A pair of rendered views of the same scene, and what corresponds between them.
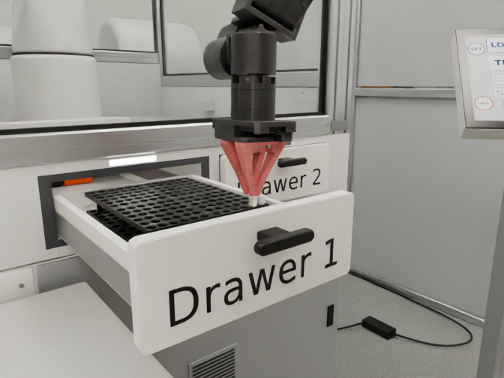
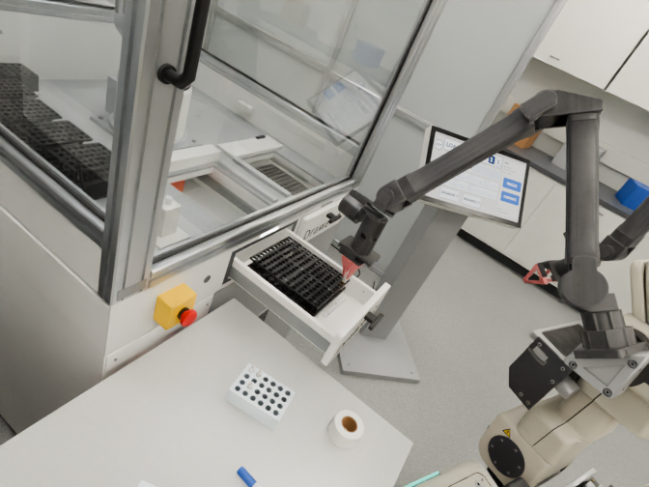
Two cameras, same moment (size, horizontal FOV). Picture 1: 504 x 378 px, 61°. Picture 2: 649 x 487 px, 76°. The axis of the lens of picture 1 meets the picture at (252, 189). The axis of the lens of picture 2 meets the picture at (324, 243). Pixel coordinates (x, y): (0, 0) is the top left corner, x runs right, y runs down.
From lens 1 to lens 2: 0.78 m
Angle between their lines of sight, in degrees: 35
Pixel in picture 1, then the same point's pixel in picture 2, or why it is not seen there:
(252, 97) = (369, 246)
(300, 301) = not seen: hidden behind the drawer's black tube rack
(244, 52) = (374, 229)
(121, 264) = (309, 326)
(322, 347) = not seen: hidden behind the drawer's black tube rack
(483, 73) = not seen: hidden behind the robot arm
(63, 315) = (243, 327)
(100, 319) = (264, 329)
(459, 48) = (430, 140)
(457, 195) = (379, 183)
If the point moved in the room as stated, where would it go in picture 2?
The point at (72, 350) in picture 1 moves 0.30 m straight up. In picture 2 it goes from (267, 351) to (307, 260)
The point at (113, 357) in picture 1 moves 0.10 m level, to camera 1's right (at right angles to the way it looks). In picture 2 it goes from (287, 355) to (322, 353)
